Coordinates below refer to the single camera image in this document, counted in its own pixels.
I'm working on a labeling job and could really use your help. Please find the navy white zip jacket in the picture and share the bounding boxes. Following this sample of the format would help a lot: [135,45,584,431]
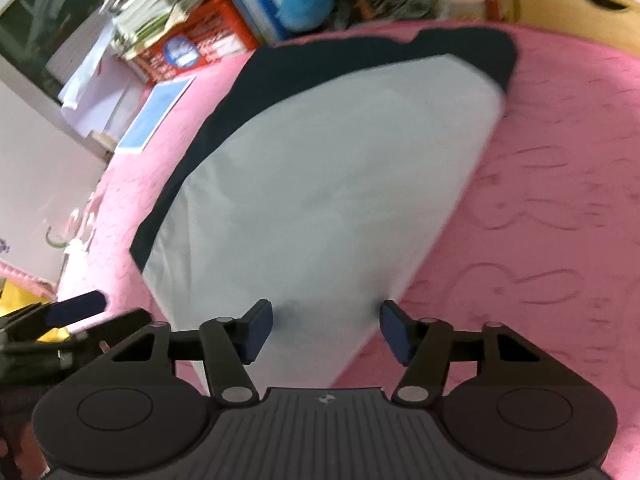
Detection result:
[130,27,518,390]

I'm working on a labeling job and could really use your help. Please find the pink bunny print towel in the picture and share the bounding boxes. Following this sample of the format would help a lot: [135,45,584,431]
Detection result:
[58,22,639,479]

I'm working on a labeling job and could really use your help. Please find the white paper boxes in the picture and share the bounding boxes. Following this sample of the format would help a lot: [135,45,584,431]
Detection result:
[46,11,149,152]

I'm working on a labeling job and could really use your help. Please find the blue printed paper sheet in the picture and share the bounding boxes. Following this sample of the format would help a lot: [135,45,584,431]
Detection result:
[115,76,195,154]

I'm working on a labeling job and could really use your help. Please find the red plastic crate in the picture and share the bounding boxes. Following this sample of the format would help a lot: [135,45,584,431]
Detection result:
[131,0,260,84]

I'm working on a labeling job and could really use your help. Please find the blue plush ball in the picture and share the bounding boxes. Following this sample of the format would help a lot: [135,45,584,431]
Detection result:
[277,0,334,32]

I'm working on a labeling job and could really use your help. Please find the wooden drawer organizer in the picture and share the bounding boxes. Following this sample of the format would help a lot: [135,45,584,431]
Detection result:
[503,0,639,55]

